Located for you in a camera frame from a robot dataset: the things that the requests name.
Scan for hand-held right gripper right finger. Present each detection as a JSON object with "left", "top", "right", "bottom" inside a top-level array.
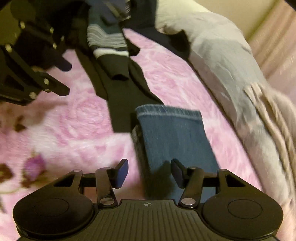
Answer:
[{"left": 171, "top": 159, "right": 247, "bottom": 208}]

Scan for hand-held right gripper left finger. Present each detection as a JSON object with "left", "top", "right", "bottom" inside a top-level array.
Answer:
[{"left": 53, "top": 159, "right": 129, "bottom": 207}]

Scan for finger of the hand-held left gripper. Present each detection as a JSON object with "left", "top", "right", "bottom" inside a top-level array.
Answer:
[
  {"left": 0, "top": 45, "right": 70, "bottom": 106},
  {"left": 16, "top": 21, "right": 73, "bottom": 72}
]

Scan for blue denim jeans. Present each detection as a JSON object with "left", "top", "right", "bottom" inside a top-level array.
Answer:
[{"left": 132, "top": 105, "right": 221, "bottom": 201}]

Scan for pink floral blanket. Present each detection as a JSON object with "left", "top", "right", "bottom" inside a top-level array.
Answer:
[{"left": 0, "top": 28, "right": 263, "bottom": 241}]

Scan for black striped sweater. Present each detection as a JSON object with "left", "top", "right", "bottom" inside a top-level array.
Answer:
[{"left": 87, "top": 0, "right": 130, "bottom": 80}]

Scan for black pants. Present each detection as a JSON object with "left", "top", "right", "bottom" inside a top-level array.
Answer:
[{"left": 76, "top": 45, "right": 165, "bottom": 133}]

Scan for navy jacket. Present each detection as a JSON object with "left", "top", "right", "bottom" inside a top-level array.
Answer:
[{"left": 122, "top": 0, "right": 193, "bottom": 60}]

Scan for grey pillow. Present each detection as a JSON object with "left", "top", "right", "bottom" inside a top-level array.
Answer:
[{"left": 154, "top": 0, "right": 289, "bottom": 209}]

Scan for pink curtain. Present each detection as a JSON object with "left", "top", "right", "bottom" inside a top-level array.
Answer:
[{"left": 247, "top": 0, "right": 296, "bottom": 80}]

